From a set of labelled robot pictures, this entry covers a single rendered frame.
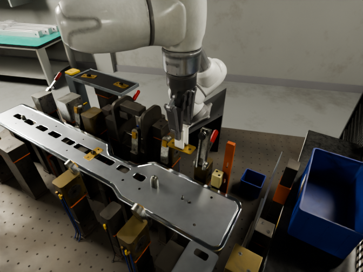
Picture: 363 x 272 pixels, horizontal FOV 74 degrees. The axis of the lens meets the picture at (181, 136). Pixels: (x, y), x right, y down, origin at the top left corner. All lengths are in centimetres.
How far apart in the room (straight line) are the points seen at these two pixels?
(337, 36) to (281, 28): 73
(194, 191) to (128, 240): 30
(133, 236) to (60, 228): 59
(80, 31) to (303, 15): 357
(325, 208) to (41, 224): 120
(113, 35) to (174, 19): 12
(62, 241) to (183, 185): 62
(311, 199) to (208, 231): 38
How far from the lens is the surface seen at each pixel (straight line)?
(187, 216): 87
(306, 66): 413
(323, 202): 99
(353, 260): 91
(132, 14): 48
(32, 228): 138
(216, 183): 93
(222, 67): 151
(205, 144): 88
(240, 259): 75
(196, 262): 80
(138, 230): 80
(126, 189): 96
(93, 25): 48
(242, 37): 388
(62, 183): 100
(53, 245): 128
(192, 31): 52
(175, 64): 55
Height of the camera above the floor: 173
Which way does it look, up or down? 38 degrees down
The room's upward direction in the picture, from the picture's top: straight up
